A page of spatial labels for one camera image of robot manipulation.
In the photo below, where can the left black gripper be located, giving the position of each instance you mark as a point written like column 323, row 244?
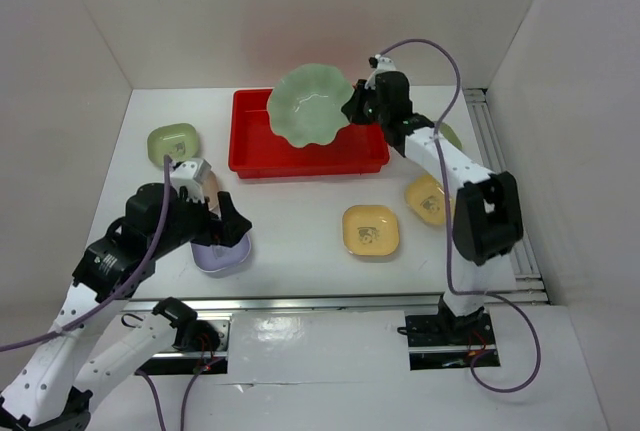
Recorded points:
column 231, row 226

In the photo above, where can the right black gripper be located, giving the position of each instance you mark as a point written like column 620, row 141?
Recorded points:
column 352, row 107

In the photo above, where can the green scalloped bowl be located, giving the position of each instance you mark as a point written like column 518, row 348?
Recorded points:
column 305, row 107

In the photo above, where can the yellow square plate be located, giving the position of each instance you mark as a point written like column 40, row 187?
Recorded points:
column 425, row 197
column 370, row 231

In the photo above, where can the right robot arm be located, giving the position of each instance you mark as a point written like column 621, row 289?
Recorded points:
column 482, row 210

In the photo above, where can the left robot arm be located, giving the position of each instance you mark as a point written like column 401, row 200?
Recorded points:
column 64, row 382

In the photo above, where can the red plastic bin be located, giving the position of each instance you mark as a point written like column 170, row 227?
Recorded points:
column 255, row 152

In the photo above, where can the purple square plate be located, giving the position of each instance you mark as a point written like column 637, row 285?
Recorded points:
column 217, row 259

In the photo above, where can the pink square plate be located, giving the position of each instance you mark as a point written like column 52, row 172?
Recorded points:
column 210, row 188

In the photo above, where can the green square plate right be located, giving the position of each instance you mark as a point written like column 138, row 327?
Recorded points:
column 447, row 137

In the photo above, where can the green square plate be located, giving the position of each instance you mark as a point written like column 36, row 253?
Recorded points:
column 179, row 141
column 447, row 137

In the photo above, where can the green square plate left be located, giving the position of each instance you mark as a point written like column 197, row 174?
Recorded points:
column 179, row 141

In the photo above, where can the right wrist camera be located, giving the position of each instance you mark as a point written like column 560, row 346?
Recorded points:
column 379, row 64

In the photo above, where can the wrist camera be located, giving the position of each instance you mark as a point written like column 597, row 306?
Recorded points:
column 379, row 64
column 190, row 175

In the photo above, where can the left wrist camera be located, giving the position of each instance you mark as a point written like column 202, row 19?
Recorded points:
column 190, row 175

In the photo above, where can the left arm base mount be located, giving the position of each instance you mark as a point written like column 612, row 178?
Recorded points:
column 207, row 352

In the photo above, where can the front aluminium rail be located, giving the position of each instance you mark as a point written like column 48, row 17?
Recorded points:
column 313, row 304

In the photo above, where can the aluminium rail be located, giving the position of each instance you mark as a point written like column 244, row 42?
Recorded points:
column 313, row 304
column 530, row 287

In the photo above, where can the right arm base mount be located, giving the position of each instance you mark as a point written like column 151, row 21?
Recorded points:
column 432, row 348

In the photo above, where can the right aluminium rail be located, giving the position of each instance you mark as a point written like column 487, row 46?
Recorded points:
column 530, row 287

